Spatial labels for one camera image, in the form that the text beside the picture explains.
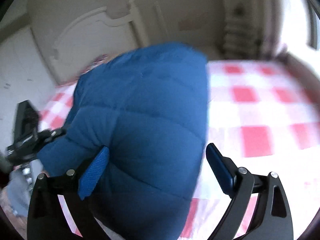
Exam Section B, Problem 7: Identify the patterned beige curtain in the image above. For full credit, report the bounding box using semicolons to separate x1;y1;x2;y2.
222;0;283;60

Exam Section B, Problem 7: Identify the colourful patterned pillow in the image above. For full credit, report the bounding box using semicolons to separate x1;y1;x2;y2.
83;54;111;72

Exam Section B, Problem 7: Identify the blue quilted puffer jacket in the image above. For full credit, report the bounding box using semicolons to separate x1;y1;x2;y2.
37;43;208;239

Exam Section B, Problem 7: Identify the white wardrobe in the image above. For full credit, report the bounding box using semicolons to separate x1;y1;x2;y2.
0;27;56;152

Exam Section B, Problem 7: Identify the brown wooden window sill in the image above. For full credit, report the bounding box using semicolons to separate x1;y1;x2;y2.
277;53;319;96

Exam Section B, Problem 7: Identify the pink white checkered bed sheet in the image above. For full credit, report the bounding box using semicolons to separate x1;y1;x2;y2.
32;60;320;240

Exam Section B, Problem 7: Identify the white wooden headboard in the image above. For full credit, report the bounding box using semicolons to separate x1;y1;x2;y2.
49;0;150;83

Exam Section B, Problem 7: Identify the dark framed window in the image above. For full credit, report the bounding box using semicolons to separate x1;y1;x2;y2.
307;0;319;50

